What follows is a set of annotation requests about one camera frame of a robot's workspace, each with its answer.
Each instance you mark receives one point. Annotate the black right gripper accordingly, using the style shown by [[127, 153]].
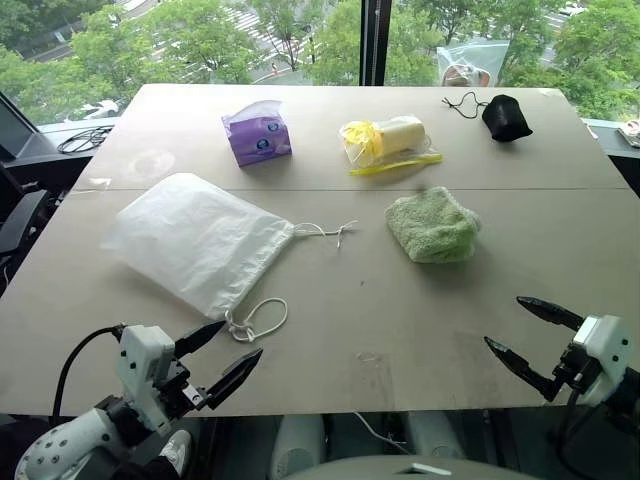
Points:
[[580, 370]]

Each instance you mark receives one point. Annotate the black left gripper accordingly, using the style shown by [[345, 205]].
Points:
[[176, 385]]

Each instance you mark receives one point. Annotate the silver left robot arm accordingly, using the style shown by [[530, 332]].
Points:
[[65, 445]]

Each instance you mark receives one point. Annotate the green folded towel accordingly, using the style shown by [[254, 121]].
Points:
[[432, 225]]

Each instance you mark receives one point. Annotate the clear zip bag yellow contents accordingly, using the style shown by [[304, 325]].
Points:
[[385, 137]]

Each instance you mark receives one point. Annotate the clear plastic zip bag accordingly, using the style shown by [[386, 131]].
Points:
[[472, 65]]

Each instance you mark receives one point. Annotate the white shoe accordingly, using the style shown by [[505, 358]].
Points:
[[176, 450]]

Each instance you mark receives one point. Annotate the white rounded shape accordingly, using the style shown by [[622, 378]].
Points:
[[297, 445]]

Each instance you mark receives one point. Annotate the purple tissue pack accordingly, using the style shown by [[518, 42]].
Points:
[[257, 137]]

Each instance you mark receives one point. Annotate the small printed item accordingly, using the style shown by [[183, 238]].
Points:
[[631, 134]]

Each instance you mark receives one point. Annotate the black monitor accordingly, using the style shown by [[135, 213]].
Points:
[[15, 130]]

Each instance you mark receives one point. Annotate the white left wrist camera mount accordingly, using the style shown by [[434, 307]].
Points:
[[142, 362]]

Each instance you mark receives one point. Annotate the black window frame post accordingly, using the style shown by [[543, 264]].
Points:
[[375, 40]]

